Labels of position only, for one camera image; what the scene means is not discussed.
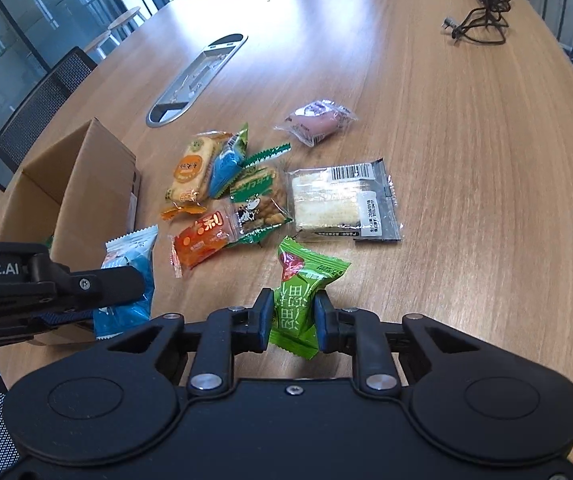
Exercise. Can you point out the round wooden stool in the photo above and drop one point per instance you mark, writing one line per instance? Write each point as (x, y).
(126, 17)
(99, 42)

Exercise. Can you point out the yellow rice cracker packet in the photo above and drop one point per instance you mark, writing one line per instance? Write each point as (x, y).
(191, 170)

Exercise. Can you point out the glass partition wall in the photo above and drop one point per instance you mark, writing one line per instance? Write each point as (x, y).
(11, 25)

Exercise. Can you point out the clear white cake packet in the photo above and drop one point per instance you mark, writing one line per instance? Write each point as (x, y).
(336, 200)

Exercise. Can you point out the black metal railing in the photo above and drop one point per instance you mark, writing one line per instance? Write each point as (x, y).
(566, 5)

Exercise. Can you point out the green clear peanut packet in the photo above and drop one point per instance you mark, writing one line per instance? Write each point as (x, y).
(261, 200)

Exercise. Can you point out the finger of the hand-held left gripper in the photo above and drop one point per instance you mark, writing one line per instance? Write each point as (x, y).
(106, 285)
(41, 327)

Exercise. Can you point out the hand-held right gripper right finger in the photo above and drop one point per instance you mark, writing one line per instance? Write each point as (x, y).
(322, 319)

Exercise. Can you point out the light green snack packet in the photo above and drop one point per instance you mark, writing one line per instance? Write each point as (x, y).
(301, 280)

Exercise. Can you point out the blue green snack packet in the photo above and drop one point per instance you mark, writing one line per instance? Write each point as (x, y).
(226, 165)

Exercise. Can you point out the orange snack packet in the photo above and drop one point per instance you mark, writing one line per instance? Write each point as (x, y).
(201, 240)

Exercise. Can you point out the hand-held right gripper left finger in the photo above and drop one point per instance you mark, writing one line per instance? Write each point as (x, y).
(265, 315)

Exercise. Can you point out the blue white snack packet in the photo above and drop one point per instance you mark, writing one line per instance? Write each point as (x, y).
(131, 255)

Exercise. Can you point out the brown cardboard box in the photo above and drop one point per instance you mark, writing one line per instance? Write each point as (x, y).
(86, 185)

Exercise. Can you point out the pink pastry packet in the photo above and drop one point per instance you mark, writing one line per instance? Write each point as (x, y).
(316, 117)

